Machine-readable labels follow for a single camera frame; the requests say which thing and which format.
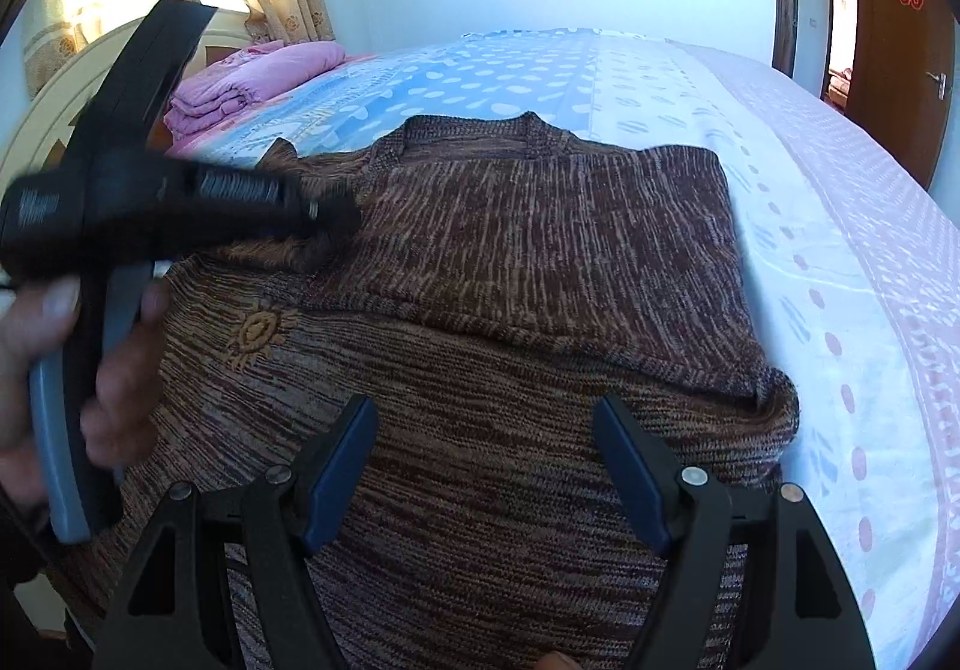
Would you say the polka-dot bed sheet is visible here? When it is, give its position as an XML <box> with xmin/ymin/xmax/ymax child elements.
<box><xmin>161</xmin><ymin>27</ymin><xmax>960</xmax><ymax>670</ymax></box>

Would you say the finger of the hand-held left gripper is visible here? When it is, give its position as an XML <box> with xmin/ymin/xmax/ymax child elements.
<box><xmin>195</xmin><ymin>164</ymin><xmax>362</xmax><ymax>245</ymax></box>

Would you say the cream bed headboard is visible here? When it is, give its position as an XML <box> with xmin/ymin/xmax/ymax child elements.
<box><xmin>0</xmin><ymin>8</ymin><xmax>250</xmax><ymax>210</ymax></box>

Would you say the person's left hand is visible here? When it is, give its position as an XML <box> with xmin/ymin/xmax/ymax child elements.
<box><xmin>0</xmin><ymin>280</ymin><xmax>171</xmax><ymax>510</ymax></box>

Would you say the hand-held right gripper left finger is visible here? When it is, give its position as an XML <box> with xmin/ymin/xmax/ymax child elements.
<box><xmin>91</xmin><ymin>394</ymin><xmax>380</xmax><ymax>670</ymax></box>

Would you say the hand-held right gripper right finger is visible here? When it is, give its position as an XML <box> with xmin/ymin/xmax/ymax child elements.
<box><xmin>592</xmin><ymin>394</ymin><xmax>878</xmax><ymax>670</ymax></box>

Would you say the pink pillow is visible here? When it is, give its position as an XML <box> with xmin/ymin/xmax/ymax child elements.
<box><xmin>165</xmin><ymin>40</ymin><xmax>350</xmax><ymax>136</ymax></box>

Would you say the brown knit sweater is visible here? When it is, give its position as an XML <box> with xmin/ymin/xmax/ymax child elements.
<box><xmin>45</xmin><ymin>111</ymin><xmax>801</xmax><ymax>670</ymax></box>

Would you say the brown wooden door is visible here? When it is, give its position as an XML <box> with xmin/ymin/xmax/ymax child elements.
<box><xmin>847</xmin><ymin>0</ymin><xmax>960</xmax><ymax>193</ymax></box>

